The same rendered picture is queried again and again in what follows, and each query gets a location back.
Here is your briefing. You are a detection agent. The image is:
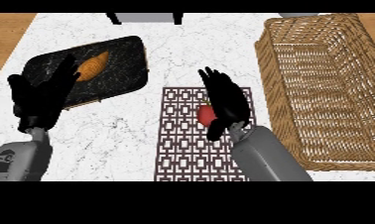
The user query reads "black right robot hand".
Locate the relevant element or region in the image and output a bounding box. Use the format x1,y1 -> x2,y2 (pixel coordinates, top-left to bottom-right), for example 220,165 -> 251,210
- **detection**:
196,66 -> 252,142

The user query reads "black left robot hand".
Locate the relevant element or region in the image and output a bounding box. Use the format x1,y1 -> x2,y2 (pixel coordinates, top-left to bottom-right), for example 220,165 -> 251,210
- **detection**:
6,54 -> 82,134

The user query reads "brown patterned placemat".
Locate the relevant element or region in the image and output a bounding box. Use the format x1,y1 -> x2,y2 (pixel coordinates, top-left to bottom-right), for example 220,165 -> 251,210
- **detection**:
153,86 -> 258,182

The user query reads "brown wicker basket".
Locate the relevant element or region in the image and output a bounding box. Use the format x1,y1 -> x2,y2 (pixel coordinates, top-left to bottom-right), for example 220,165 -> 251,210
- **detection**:
254,13 -> 375,172

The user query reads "orange croissant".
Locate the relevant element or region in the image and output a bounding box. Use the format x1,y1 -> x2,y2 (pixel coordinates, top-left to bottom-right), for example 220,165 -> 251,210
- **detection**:
75,51 -> 110,83

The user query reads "black marble cutting board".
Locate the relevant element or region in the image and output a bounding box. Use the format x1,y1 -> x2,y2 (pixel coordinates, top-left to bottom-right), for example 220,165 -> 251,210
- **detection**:
22,35 -> 149,110

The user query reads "pale grey object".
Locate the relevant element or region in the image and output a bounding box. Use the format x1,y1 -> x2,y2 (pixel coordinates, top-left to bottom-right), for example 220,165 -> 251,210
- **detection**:
277,13 -> 319,19

